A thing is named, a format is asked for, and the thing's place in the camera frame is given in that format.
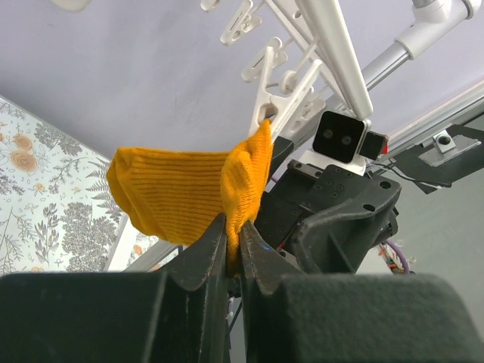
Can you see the white clip hanger rack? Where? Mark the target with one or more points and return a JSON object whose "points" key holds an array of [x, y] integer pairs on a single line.
{"points": [[319, 23]]}

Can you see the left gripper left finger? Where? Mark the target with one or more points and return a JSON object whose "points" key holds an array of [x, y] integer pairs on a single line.
{"points": [[174, 314]]}

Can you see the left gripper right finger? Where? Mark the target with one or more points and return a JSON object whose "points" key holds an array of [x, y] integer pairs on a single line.
{"points": [[291, 316]]}

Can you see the yellow sock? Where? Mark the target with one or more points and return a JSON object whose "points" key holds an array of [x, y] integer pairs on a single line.
{"points": [[176, 195]]}

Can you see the metal drying stand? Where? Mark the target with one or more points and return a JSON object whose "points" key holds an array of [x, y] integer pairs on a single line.
{"points": [[432, 20]]}

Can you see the white clip on yellow sock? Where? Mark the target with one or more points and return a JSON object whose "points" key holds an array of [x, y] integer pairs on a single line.
{"points": [[283, 108]]}

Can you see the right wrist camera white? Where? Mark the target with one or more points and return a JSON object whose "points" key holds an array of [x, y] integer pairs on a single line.
{"points": [[345, 142]]}

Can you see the floral tablecloth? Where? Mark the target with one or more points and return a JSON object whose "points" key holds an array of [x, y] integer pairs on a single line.
{"points": [[57, 213]]}

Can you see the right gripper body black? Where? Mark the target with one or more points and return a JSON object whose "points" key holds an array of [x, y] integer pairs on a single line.
{"points": [[328, 217]]}

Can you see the white clip upper pair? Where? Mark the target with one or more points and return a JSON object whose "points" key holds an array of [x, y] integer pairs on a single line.
{"points": [[244, 20]]}

